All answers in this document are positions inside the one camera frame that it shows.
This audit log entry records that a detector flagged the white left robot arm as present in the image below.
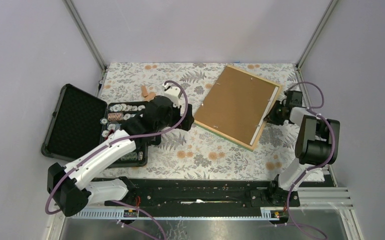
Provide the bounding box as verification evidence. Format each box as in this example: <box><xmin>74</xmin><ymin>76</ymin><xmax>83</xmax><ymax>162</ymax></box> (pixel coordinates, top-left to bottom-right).
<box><xmin>45</xmin><ymin>95</ymin><xmax>194</xmax><ymax>217</ymax></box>

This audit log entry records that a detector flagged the aluminium cable tray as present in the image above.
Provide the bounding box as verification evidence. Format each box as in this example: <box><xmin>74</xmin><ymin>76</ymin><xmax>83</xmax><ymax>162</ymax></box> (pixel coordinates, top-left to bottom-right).
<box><xmin>75</xmin><ymin>187</ymin><xmax>353</xmax><ymax>221</ymax></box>

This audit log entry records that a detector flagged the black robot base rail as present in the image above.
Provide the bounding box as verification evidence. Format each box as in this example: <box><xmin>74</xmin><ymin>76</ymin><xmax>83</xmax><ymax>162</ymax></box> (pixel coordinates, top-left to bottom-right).
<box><xmin>120</xmin><ymin>176</ymin><xmax>291</xmax><ymax>210</ymax></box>

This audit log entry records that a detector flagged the seascape photo print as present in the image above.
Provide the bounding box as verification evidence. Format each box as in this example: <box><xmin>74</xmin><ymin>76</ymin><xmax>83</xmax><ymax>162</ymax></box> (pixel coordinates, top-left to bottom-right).
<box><xmin>250</xmin><ymin>86</ymin><xmax>280</xmax><ymax>146</ymax></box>

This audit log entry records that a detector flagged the brown cardboard backing board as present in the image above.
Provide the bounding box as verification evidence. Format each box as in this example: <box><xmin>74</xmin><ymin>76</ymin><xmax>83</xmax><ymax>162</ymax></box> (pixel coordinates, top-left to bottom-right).
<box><xmin>195</xmin><ymin>66</ymin><xmax>278</xmax><ymax>147</ymax></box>

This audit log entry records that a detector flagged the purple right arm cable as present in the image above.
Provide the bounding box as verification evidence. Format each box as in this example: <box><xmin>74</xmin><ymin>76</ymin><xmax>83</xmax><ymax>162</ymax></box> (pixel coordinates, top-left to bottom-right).
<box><xmin>283</xmin><ymin>81</ymin><xmax>336</xmax><ymax>240</ymax></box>

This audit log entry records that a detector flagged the wooden picture frame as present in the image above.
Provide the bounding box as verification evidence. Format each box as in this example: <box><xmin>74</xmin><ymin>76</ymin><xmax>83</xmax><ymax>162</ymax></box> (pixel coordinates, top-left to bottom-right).
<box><xmin>193</xmin><ymin>64</ymin><xmax>284</xmax><ymax>153</ymax></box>

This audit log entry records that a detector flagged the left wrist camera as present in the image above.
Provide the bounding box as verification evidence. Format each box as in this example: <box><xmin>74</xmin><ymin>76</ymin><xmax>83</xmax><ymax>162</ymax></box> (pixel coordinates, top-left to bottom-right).
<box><xmin>163</xmin><ymin>83</ymin><xmax>182</xmax><ymax>108</ymax></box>

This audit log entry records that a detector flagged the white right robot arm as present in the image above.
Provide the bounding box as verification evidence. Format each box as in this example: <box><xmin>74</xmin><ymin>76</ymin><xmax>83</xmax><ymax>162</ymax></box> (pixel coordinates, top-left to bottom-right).
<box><xmin>265</xmin><ymin>90</ymin><xmax>340</xmax><ymax>206</ymax></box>

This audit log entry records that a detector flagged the tan wooden block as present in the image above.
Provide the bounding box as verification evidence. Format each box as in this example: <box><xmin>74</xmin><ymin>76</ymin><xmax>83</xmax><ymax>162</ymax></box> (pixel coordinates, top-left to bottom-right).
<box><xmin>144</xmin><ymin>92</ymin><xmax>157</xmax><ymax>102</ymax></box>
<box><xmin>140</xmin><ymin>85</ymin><xmax>149</xmax><ymax>98</ymax></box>

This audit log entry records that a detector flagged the floral patterned tablecloth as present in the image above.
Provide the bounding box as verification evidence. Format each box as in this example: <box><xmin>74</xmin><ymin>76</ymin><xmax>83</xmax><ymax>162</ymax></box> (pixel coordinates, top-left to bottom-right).
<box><xmin>100</xmin><ymin>62</ymin><xmax>300</xmax><ymax>181</ymax></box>

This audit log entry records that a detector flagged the black poker chip case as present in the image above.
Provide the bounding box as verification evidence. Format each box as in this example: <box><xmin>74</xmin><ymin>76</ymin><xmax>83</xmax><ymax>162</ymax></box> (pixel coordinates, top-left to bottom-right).
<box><xmin>41</xmin><ymin>84</ymin><xmax>148</xmax><ymax>162</ymax></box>

